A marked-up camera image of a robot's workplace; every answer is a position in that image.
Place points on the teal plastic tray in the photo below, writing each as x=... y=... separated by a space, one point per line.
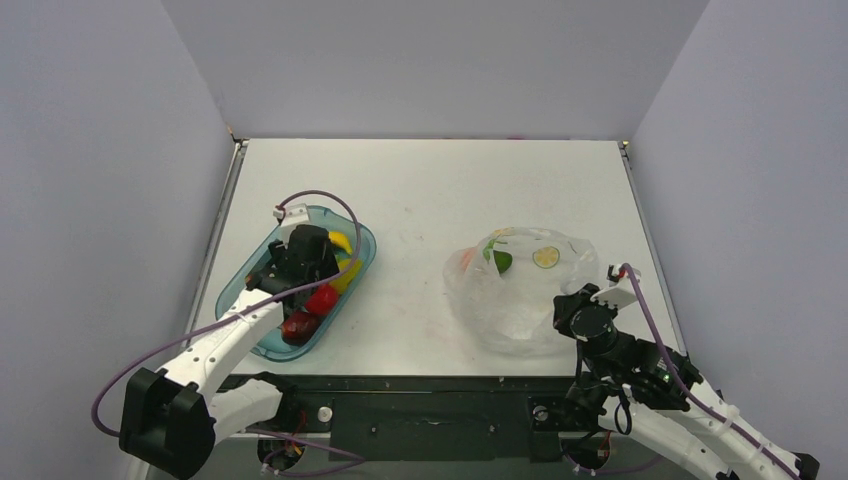
x=254 y=273

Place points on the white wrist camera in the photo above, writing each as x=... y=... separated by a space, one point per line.
x=291 y=215
x=619 y=292

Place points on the yellow fake banana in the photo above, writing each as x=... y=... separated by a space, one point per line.
x=341 y=242

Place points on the red fake apple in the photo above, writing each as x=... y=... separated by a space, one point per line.
x=323 y=301

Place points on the yellow fake lemon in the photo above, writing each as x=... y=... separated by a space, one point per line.
x=350 y=271

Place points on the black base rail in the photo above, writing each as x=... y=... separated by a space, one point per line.
x=366 y=418

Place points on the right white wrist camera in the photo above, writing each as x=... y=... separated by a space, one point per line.
x=619 y=292

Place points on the dark red fake plum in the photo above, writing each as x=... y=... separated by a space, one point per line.
x=299 y=327

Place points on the green fake lime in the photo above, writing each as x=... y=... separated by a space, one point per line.
x=503 y=261

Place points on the clear plastic bag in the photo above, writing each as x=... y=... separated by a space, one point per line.
x=512 y=314

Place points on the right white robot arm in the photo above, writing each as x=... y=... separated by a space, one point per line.
x=630 y=380

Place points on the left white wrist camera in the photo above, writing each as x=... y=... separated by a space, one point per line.
x=291 y=215

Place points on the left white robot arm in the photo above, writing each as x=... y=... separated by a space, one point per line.
x=212 y=351

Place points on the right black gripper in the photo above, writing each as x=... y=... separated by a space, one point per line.
x=566 y=312

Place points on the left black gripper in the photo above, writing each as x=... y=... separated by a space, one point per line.
x=327 y=268

